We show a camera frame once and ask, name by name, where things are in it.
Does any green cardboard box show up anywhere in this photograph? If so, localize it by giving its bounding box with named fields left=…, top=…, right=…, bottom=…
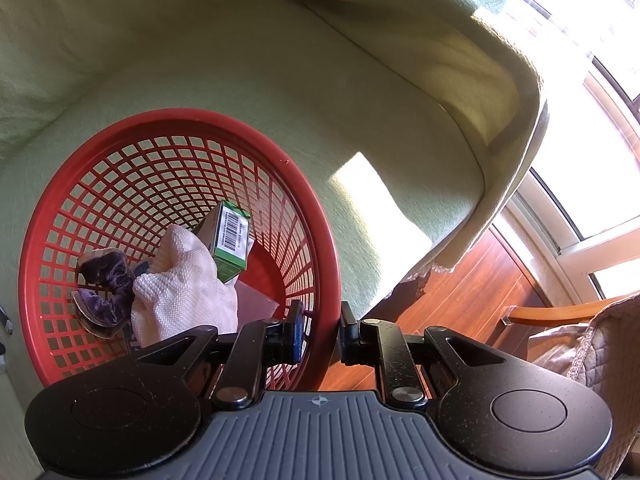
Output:
left=209, top=200, right=252, bottom=283

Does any red plastic mesh basket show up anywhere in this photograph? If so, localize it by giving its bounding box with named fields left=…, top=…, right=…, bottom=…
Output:
left=18, top=108, right=342, bottom=391

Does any white knitted cloth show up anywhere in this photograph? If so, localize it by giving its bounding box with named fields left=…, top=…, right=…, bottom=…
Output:
left=131, top=224, right=240, bottom=350

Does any window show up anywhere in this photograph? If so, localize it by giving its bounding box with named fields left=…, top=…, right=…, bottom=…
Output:
left=492, top=0, right=640, bottom=306

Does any quilted covered wooden chair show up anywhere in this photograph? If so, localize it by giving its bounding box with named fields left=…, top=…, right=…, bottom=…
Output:
left=500, top=290, right=640, bottom=480

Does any purple velvet scrunchie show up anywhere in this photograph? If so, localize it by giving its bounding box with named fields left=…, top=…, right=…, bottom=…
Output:
left=71, top=248, right=136, bottom=333

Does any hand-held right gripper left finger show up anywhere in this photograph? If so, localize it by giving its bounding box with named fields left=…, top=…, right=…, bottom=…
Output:
left=134, top=300, right=304, bottom=409

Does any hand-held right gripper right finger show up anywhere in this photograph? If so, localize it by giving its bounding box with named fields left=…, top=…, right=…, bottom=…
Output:
left=339, top=301, right=509, bottom=409

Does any clear plastic cup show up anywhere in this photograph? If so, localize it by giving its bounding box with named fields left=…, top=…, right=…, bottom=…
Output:
left=235, top=280, right=281, bottom=331

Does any green covered sofa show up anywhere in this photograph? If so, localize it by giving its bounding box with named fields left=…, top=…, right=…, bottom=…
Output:
left=0, top=0, right=548, bottom=480

